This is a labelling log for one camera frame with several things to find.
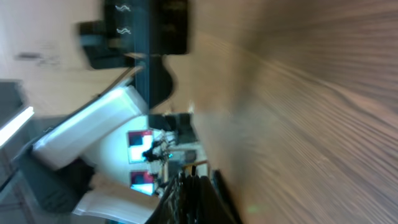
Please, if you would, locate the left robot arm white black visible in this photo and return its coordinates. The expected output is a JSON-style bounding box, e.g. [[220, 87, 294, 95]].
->
[[16, 0, 190, 223]]

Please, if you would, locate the cardboard box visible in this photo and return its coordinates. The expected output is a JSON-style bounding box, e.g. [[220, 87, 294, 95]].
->
[[1, 0, 124, 116]]

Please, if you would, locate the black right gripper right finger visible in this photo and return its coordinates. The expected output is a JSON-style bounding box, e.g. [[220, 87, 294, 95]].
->
[[198, 170, 242, 224]]

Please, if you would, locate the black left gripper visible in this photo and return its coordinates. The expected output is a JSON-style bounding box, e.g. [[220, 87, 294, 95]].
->
[[77, 0, 190, 69]]

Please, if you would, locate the blue Samsung Galaxy smartphone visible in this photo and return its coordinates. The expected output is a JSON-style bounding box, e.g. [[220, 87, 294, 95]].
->
[[134, 0, 174, 110]]

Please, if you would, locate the ceiling light panel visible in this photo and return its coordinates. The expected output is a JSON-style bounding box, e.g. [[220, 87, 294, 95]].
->
[[1, 106, 35, 147]]

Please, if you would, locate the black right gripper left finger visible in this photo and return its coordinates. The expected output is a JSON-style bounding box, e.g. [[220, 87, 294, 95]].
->
[[145, 174, 199, 224]]

